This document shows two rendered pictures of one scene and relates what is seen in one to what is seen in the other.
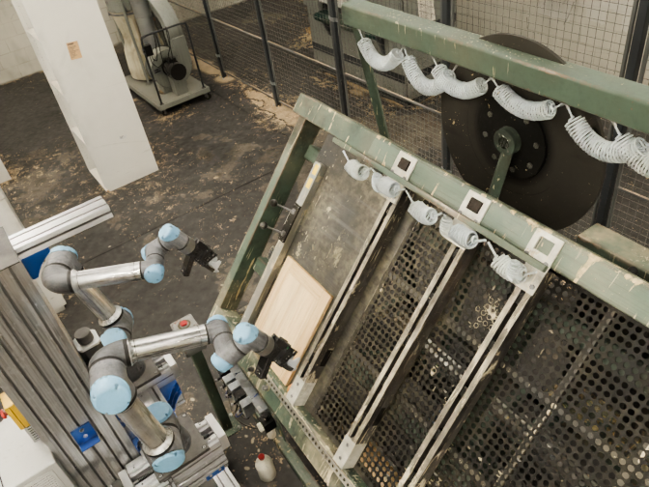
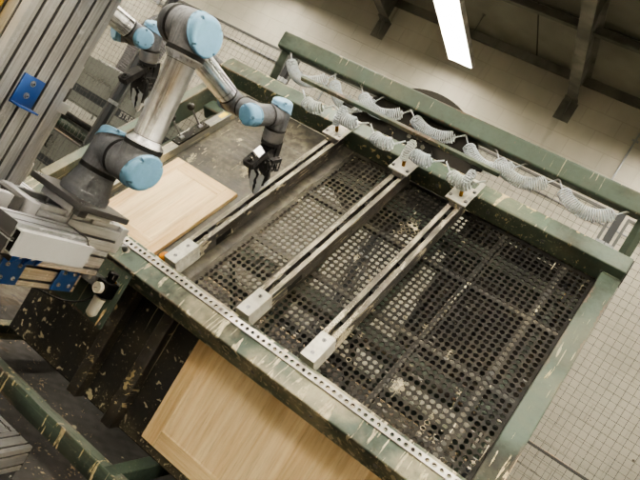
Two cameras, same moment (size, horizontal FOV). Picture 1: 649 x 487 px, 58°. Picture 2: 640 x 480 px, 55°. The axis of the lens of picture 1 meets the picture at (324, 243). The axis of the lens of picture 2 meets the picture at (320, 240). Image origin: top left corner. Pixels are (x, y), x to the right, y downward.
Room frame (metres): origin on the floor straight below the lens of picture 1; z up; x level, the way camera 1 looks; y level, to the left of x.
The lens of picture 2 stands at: (-0.49, 1.40, 1.34)
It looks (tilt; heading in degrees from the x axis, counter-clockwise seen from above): 1 degrees down; 320
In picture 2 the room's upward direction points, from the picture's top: 31 degrees clockwise
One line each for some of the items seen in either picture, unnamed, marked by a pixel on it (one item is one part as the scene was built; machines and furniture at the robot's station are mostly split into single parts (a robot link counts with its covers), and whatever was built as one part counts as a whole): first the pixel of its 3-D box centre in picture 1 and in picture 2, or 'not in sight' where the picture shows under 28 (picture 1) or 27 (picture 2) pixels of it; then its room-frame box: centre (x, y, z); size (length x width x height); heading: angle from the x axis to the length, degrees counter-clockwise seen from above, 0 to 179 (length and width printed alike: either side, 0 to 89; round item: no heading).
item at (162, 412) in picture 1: (160, 421); (111, 150); (1.38, 0.74, 1.20); 0.13 x 0.12 x 0.14; 16
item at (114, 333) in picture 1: (116, 346); not in sight; (1.83, 0.99, 1.20); 0.13 x 0.12 x 0.14; 4
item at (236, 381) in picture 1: (244, 400); (62, 267); (1.81, 0.53, 0.69); 0.50 x 0.14 x 0.24; 27
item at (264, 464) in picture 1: (265, 465); not in sight; (1.80, 0.54, 0.10); 0.10 x 0.10 x 0.20
